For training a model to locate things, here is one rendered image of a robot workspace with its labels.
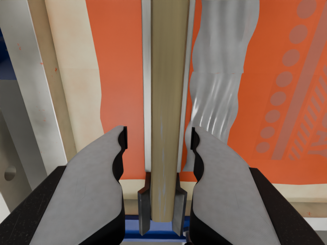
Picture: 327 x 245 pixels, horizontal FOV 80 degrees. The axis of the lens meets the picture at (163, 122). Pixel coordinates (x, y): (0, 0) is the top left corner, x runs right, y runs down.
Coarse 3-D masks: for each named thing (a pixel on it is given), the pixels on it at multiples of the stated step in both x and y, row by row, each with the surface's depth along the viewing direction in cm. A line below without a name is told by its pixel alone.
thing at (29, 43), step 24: (0, 0) 20; (24, 0) 20; (0, 24) 22; (24, 24) 22; (48, 24) 24; (24, 48) 23; (48, 48) 24; (24, 72) 24; (48, 72) 25; (24, 96) 25; (48, 96) 25; (48, 120) 27; (48, 144) 29; (72, 144) 32; (48, 168) 31; (312, 216) 37
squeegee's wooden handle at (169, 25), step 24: (168, 0) 15; (168, 24) 15; (168, 48) 16; (168, 72) 17; (168, 96) 18; (168, 120) 19; (168, 144) 20; (168, 168) 22; (168, 192) 24; (168, 216) 26
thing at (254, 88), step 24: (120, 72) 27; (120, 96) 29; (240, 96) 29; (264, 96) 29; (120, 120) 31; (240, 120) 31; (240, 144) 33; (144, 168) 35; (264, 168) 35; (288, 168) 35; (312, 168) 35
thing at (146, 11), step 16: (144, 0) 20; (192, 0) 20; (144, 16) 21; (192, 16) 21; (144, 32) 21; (192, 32) 22; (144, 48) 22; (144, 64) 23; (144, 80) 24; (144, 96) 25; (144, 112) 26; (144, 128) 27; (144, 144) 28
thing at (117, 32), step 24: (96, 0) 24; (120, 0) 24; (264, 0) 24; (288, 0) 24; (96, 24) 25; (120, 24) 25; (264, 24) 25; (288, 24) 25; (96, 48) 26; (120, 48) 26; (192, 48) 26; (264, 48) 26; (264, 72) 28
